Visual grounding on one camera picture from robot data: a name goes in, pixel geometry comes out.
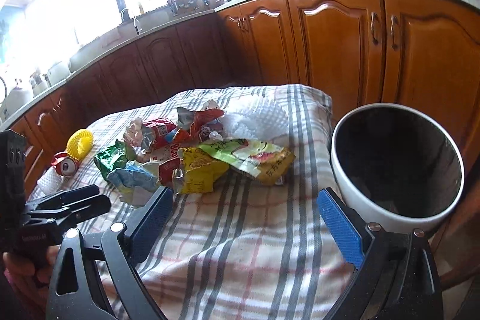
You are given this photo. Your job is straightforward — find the blue white wrapper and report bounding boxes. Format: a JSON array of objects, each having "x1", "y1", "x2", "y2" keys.
[{"x1": 106, "y1": 162, "x2": 160, "y2": 207}]

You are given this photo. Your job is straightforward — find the white tissue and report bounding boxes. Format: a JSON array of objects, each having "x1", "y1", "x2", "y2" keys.
[{"x1": 123, "y1": 118, "x2": 144, "y2": 147}]

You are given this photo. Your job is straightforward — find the red silver snack bag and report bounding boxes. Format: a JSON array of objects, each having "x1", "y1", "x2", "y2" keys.
[{"x1": 140, "y1": 106, "x2": 224, "y2": 152}]

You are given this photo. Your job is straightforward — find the white foam net sleeve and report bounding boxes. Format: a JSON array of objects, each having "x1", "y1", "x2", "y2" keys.
[{"x1": 37, "y1": 166, "x2": 64, "y2": 195}]

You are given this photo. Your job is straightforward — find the white round trash bin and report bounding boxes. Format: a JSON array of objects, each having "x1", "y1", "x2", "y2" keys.
[{"x1": 330, "y1": 103, "x2": 465, "y2": 236}]

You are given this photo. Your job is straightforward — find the kitchen faucet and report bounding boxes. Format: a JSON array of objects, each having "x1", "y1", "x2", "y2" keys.
[{"x1": 120, "y1": 7, "x2": 143, "y2": 35}]

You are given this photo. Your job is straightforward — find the wooden kitchen cabinets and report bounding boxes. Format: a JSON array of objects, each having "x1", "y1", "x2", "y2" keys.
[{"x1": 12, "y1": 0, "x2": 479, "y2": 192}]

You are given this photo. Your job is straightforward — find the left hand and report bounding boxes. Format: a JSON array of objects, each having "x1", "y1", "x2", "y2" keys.
[{"x1": 2, "y1": 245, "x2": 59, "y2": 284}]

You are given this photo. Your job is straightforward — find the crushed red can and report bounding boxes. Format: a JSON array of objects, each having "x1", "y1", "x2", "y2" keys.
[{"x1": 50, "y1": 152, "x2": 80, "y2": 178}]

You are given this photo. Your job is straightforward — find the crushed green can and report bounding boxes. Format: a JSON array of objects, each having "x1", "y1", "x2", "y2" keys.
[{"x1": 94, "y1": 140, "x2": 137, "y2": 180}]

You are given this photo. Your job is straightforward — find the white kettle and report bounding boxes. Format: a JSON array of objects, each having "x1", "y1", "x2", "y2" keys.
[{"x1": 1, "y1": 78, "x2": 34, "y2": 122}]

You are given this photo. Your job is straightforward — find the plaid tablecloth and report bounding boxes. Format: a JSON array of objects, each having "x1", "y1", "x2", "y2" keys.
[{"x1": 87, "y1": 84, "x2": 352, "y2": 319}]

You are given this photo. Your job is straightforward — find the yellow green snack bag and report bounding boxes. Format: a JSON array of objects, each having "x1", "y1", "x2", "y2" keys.
[{"x1": 199, "y1": 139, "x2": 295, "y2": 185}]

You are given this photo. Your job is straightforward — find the white foam net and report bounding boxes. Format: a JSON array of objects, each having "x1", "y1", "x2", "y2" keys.
[{"x1": 220, "y1": 96, "x2": 290, "y2": 142}]

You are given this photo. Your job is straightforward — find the yellow spiky ring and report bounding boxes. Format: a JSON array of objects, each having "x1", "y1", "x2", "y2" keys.
[{"x1": 66, "y1": 128, "x2": 95, "y2": 162}]

